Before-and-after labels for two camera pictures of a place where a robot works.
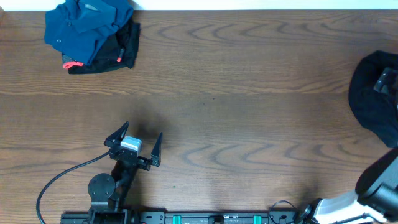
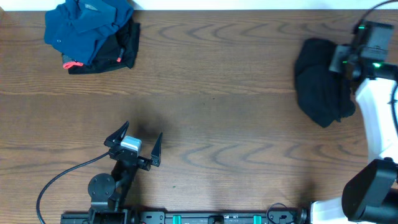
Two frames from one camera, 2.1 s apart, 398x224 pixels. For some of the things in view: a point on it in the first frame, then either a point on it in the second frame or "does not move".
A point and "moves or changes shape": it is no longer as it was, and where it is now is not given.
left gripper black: [115, 141] does not move
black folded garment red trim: [119, 50] does not move
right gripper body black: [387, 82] → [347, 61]
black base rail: [272, 216] does not move
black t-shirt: [377, 111] moves or changes shape
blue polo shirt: [77, 27] does not move
